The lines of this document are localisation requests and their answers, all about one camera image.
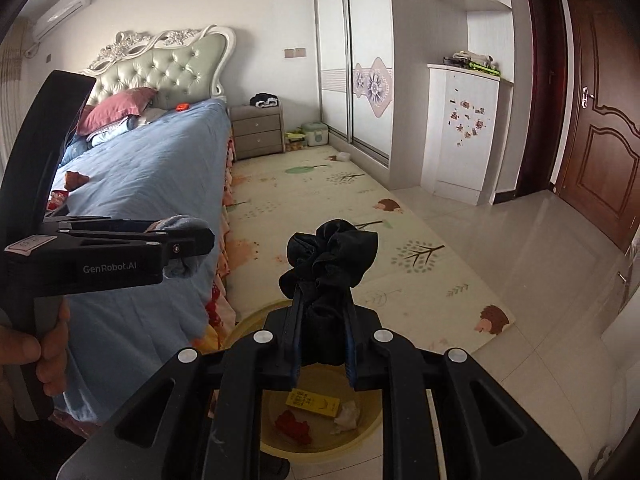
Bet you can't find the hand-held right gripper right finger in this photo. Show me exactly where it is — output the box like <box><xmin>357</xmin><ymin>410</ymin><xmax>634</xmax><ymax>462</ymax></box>
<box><xmin>342</xmin><ymin>294</ymin><xmax>583</xmax><ymax>480</ymax></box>

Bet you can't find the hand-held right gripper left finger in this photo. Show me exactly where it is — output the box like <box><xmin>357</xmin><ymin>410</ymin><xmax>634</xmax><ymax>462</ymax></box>
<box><xmin>56</xmin><ymin>287</ymin><xmax>303</xmax><ymax>480</ymax></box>

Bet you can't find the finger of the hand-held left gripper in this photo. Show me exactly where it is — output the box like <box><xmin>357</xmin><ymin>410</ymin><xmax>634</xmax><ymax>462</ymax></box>
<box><xmin>60</xmin><ymin>227</ymin><xmax>216</xmax><ymax>264</ymax></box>
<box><xmin>43</xmin><ymin>215</ymin><xmax>169</xmax><ymax>232</ymax></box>

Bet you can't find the grey blue sock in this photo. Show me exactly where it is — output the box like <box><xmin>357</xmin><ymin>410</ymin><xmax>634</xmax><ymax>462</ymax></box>
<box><xmin>145</xmin><ymin>214</ymin><xmax>212</xmax><ymax>281</ymax></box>

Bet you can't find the yellow plastic bin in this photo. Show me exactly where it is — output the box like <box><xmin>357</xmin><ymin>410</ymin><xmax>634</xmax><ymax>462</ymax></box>
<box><xmin>220</xmin><ymin>299</ymin><xmax>387</xmax><ymax>461</ymax></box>

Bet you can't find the black cloth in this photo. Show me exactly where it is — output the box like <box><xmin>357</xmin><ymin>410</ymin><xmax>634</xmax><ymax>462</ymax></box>
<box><xmin>278</xmin><ymin>219</ymin><xmax>381</xmax><ymax>367</ymax></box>

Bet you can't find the person's left hand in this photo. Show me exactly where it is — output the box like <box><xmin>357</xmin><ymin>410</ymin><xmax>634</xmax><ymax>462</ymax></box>
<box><xmin>0</xmin><ymin>304</ymin><xmax>72</xmax><ymax>401</ymax></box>

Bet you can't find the yellow flat box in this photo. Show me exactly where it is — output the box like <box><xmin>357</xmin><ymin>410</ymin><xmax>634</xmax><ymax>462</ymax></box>
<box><xmin>284</xmin><ymin>389</ymin><xmax>342</xmax><ymax>419</ymax></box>

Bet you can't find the white crumpled tissue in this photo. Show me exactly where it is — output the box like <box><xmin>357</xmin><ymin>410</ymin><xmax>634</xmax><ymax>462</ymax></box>
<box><xmin>330</xmin><ymin>400</ymin><xmax>362</xmax><ymax>436</ymax></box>

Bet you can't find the floral bed skirt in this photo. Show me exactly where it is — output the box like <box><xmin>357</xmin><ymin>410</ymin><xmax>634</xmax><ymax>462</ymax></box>
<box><xmin>202</xmin><ymin>127</ymin><xmax>241</xmax><ymax>351</ymax></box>

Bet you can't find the blue bed sheet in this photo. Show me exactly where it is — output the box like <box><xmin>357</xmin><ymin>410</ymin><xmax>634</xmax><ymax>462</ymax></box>
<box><xmin>49</xmin><ymin>98</ymin><xmax>234</xmax><ymax>432</ymax></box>

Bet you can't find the red crumpled wrapper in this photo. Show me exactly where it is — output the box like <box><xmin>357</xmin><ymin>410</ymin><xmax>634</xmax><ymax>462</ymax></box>
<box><xmin>276</xmin><ymin>409</ymin><xmax>312</xmax><ymax>446</ymax></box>

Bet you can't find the light blue pillow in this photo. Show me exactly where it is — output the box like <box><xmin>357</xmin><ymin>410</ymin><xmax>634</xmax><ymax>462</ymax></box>
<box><xmin>60</xmin><ymin>112</ymin><xmax>166</xmax><ymax>166</ymax></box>

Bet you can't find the pink pillow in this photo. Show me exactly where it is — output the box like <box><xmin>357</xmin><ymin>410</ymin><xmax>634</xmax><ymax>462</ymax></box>
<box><xmin>76</xmin><ymin>86</ymin><xmax>159</xmax><ymax>136</ymax></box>

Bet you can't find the tree-print play mat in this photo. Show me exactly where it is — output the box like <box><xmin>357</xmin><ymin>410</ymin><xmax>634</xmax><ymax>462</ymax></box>
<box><xmin>219</xmin><ymin>144</ymin><xmax>517</xmax><ymax>352</ymax></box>

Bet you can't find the grey nightstand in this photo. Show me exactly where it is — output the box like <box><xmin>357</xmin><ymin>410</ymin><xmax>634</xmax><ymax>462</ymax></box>
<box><xmin>228</xmin><ymin>103</ymin><xmax>286</xmax><ymax>161</ymax></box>

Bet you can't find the beige curtain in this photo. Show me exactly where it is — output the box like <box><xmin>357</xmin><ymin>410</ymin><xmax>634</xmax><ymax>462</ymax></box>
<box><xmin>0</xmin><ymin>16</ymin><xmax>32</xmax><ymax>166</ymax></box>

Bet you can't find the green storage box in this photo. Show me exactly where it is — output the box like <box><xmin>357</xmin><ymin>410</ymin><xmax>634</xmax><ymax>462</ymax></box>
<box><xmin>300</xmin><ymin>122</ymin><xmax>329</xmax><ymax>147</ymax></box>

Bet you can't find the white tufted bed headboard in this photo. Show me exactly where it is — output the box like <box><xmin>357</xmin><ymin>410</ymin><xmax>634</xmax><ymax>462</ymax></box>
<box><xmin>75</xmin><ymin>24</ymin><xmax>237</xmax><ymax>111</ymax></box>

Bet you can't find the white air conditioner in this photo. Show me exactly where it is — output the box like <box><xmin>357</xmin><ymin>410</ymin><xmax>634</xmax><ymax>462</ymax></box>
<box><xmin>30</xmin><ymin>0</ymin><xmax>95</xmax><ymax>42</ymax></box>

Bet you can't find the white sticker-covered cabinet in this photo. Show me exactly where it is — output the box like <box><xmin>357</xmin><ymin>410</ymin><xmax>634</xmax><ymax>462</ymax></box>
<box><xmin>419</xmin><ymin>62</ymin><xmax>515</xmax><ymax>206</ymax></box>

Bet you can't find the white flower-print wardrobe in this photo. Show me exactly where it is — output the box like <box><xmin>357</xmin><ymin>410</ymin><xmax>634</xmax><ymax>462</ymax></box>
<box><xmin>310</xmin><ymin>0</ymin><xmax>396</xmax><ymax>169</ymax></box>

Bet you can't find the clutter on cabinet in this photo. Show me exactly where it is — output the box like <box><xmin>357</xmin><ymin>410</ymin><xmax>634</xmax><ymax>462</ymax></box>
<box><xmin>442</xmin><ymin>50</ymin><xmax>503</xmax><ymax>77</ymax></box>

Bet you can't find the brown wooden door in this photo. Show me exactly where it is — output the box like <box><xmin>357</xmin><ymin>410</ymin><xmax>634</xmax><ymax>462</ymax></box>
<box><xmin>554</xmin><ymin>0</ymin><xmax>640</xmax><ymax>254</ymax></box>

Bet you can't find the white furniture with metal handle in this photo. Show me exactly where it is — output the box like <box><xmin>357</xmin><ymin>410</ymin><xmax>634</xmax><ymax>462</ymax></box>
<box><xmin>597</xmin><ymin>240</ymin><xmax>640</xmax><ymax>466</ymax></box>

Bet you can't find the dark wooden door frame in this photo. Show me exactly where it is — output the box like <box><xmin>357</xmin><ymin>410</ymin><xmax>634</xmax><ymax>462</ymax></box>
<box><xmin>514</xmin><ymin>0</ymin><xmax>569</xmax><ymax>197</ymax></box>

